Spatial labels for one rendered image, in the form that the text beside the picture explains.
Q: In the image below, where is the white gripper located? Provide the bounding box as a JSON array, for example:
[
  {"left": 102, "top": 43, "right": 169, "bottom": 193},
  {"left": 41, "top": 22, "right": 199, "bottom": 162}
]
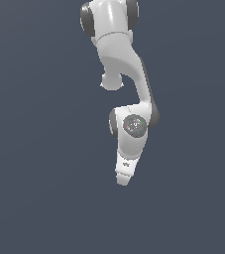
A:
[{"left": 114, "top": 150, "right": 142, "bottom": 187}]

